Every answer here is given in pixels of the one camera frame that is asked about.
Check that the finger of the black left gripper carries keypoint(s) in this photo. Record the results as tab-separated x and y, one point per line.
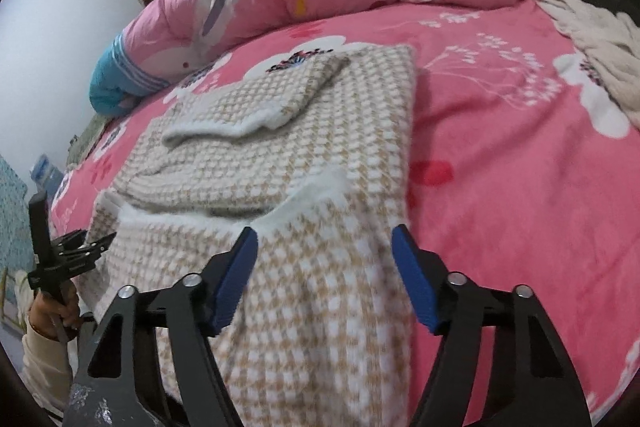
74	244

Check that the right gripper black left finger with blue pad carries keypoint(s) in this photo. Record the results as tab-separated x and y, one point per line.
149	362

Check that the beige white houndstooth coat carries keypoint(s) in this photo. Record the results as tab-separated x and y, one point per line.
314	158

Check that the cream sleeved left forearm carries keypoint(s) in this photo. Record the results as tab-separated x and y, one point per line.
46	371

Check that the person's left hand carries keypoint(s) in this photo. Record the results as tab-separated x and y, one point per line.
48	317

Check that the grey green patterned cloth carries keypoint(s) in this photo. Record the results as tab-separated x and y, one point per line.
82	145

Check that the pink floral bed sheet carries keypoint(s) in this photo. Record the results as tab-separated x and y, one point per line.
522	170

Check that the cream fuzzy garment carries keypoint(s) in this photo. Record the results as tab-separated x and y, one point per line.
609	41

